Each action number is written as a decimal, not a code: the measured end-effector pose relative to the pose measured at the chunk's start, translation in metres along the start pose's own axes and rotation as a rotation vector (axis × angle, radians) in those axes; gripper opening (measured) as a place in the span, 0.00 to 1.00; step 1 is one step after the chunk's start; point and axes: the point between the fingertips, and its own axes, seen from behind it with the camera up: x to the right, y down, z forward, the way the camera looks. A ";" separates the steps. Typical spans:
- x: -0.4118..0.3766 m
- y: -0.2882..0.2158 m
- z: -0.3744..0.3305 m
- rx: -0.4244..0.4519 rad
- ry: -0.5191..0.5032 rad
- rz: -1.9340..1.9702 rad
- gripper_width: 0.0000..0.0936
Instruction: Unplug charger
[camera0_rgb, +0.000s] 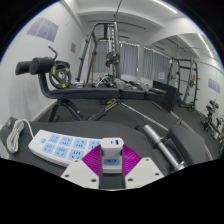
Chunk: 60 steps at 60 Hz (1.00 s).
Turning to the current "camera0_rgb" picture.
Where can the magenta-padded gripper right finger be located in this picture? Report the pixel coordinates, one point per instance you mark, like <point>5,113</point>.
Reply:
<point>145,171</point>

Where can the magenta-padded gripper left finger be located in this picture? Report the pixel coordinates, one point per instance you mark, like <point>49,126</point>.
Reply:
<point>80,173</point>

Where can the white charger block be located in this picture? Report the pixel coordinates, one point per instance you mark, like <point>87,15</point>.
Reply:
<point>112,153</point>

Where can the silver barbell sleeve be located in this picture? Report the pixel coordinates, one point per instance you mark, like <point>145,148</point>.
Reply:
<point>156,136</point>

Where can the white power strip, blue sockets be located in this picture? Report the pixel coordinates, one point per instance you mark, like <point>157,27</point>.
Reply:
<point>50,143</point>

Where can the black padded seat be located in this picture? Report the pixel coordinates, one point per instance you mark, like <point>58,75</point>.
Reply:
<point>188,143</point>

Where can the long thin steel bar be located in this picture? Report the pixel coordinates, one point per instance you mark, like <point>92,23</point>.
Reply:
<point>146,116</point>

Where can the black box panel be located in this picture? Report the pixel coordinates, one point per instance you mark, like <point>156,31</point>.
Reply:
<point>165,95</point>

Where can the black weight bench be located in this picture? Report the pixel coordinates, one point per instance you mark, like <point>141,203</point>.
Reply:
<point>90,91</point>

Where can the group of silver dumbbells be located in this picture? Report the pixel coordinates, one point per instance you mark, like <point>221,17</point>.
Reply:
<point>144,86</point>

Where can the black exercise bike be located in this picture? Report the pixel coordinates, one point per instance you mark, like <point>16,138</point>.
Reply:
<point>211,106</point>

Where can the black weight plate, yellow marks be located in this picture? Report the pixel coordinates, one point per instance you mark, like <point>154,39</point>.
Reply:
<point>112,59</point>
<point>53,78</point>

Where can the black squat rack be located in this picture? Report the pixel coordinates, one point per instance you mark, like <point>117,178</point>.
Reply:
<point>191,80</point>

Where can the grey window curtains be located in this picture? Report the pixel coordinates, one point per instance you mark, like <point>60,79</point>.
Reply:
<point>128,58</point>

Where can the black power rack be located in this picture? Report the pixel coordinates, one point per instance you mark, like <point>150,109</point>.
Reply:
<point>116,43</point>

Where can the ceiling light strip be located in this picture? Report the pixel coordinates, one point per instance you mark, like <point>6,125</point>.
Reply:
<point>165,6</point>
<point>205,45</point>

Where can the small purple wall poster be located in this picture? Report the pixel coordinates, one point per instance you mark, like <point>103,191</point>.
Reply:
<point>214,85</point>

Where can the small brown wall sign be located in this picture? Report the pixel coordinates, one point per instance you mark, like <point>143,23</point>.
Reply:
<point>73,47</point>

